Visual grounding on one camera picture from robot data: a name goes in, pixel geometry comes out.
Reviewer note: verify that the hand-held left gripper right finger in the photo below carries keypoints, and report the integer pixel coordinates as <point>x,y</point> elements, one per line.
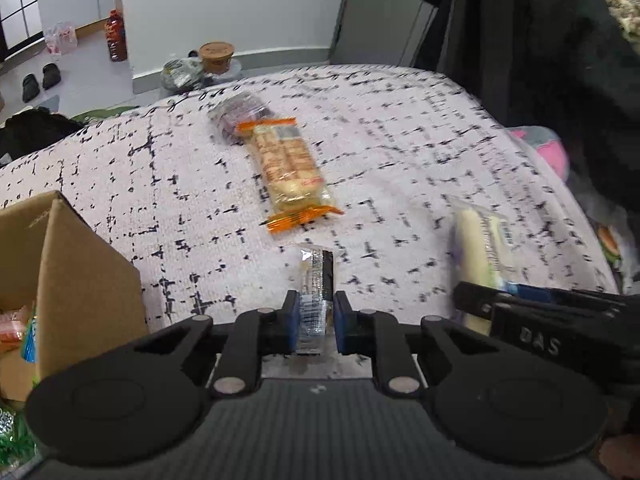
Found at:
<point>342,322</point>

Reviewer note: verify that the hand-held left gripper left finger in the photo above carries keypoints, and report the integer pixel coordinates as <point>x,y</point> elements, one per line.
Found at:
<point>291,322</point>

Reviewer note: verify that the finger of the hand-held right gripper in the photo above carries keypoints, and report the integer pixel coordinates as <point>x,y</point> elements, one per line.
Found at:
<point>530,292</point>
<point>475,300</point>

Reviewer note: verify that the clear packet with black label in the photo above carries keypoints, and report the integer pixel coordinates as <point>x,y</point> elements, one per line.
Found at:
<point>315,280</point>

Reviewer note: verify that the clear packet of white cake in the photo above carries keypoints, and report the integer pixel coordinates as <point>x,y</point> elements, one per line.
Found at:
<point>472,245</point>

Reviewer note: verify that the cardboard box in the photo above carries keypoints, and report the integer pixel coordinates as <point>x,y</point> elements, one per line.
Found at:
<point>85,300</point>

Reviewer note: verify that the person's right hand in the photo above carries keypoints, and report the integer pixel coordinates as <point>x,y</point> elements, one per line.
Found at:
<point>622,460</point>

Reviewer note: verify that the burger print bag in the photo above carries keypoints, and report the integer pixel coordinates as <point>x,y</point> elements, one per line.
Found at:
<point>610,250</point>

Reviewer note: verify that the pink and grey cushion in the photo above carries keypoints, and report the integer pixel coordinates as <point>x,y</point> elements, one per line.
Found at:
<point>550,152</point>

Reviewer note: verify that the orange-edged biscuit packet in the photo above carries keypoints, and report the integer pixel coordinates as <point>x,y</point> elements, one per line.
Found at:
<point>287,170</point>

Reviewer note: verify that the black-patterned white blanket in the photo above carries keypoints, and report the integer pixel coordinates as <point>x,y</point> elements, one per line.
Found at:
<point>400,160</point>

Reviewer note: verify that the purple snack packet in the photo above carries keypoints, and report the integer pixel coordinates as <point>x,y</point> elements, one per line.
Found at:
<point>237,110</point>

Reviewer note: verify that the dark clothing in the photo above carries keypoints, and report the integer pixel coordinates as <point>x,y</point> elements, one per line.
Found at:
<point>540,60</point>

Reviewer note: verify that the brown-lidded noodle cup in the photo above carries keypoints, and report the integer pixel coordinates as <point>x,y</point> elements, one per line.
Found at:
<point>217,55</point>

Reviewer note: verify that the green cloth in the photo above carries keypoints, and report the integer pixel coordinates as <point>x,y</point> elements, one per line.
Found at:
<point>102,114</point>

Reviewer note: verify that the green foil item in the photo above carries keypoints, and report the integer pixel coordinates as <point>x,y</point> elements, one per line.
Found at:
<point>15,435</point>

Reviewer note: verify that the floral patterned fabric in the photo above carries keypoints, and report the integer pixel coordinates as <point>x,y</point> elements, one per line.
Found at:
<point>622,7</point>

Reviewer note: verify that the black bag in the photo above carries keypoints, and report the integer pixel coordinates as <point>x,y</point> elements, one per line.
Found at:
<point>35,130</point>

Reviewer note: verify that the red drink bottle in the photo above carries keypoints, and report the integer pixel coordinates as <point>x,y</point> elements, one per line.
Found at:
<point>115,37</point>

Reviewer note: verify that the clear plastic bag on floor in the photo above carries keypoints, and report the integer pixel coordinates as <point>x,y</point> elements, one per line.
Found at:
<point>60,39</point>

